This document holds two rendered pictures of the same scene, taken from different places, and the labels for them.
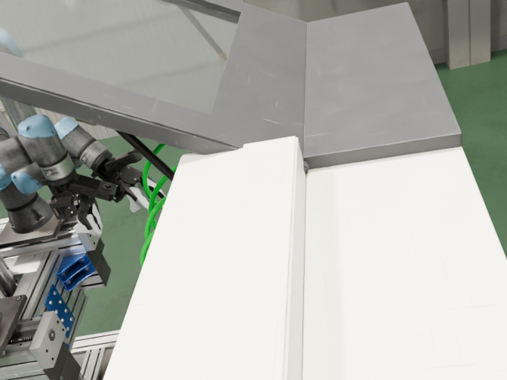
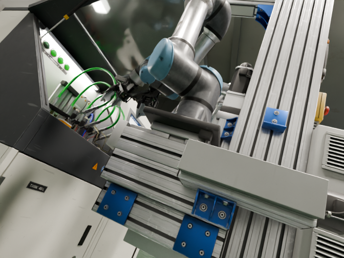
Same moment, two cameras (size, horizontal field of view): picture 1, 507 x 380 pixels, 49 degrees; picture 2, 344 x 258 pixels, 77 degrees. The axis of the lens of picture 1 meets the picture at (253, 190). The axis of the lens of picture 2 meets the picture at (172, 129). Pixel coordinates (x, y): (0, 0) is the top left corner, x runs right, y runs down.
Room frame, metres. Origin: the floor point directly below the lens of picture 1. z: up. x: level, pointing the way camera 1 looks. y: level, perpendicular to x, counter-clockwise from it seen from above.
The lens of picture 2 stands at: (2.33, 0.85, 0.79)
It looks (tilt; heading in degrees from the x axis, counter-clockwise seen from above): 21 degrees up; 191
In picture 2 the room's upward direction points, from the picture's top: 24 degrees clockwise
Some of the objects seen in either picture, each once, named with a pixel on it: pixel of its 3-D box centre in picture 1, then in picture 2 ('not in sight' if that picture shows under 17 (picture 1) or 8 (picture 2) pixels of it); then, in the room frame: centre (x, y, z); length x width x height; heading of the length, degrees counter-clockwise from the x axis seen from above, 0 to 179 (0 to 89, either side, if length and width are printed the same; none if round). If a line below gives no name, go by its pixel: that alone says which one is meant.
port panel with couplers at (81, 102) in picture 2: not in sight; (79, 110); (0.98, -0.08, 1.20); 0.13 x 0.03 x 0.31; 165
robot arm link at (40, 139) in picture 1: (41, 140); not in sight; (1.24, 0.45, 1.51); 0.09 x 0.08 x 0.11; 113
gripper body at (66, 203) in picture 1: (68, 192); (150, 97); (1.24, 0.45, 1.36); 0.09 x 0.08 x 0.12; 75
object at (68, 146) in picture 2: not in sight; (85, 160); (1.34, 0.35, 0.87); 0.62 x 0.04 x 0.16; 165
